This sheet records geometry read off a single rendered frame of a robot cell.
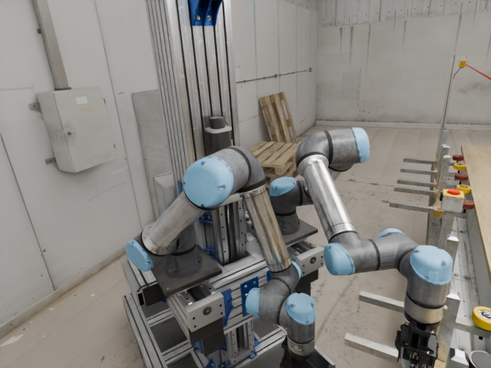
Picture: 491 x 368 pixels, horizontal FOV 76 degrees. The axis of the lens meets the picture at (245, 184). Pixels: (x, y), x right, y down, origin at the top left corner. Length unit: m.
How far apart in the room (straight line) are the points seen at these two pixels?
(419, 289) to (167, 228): 0.65
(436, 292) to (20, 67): 2.72
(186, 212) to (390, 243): 0.51
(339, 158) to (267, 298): 0.47
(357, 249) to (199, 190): 0.39
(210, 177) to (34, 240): 2.35
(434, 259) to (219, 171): 0.49
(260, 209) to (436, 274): 0.45
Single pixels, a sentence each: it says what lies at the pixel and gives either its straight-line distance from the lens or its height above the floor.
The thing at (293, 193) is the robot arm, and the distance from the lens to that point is 1.37.
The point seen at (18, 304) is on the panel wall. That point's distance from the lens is 3.08.
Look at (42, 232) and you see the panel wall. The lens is 2.98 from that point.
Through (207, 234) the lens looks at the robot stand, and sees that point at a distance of 1.43.
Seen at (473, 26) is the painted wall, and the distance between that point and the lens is 8.70.
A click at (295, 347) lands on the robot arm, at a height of 1.06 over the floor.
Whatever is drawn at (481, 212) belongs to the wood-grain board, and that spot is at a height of 0.90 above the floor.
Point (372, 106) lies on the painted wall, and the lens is 8.81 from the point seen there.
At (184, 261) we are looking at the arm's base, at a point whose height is 1.10.
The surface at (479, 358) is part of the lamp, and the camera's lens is 0.92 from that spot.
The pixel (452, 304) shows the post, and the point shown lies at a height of 1.09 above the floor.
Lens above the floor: 1.77
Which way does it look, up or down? 21 degrees down
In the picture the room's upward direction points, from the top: 4 degrees counter-clockwise
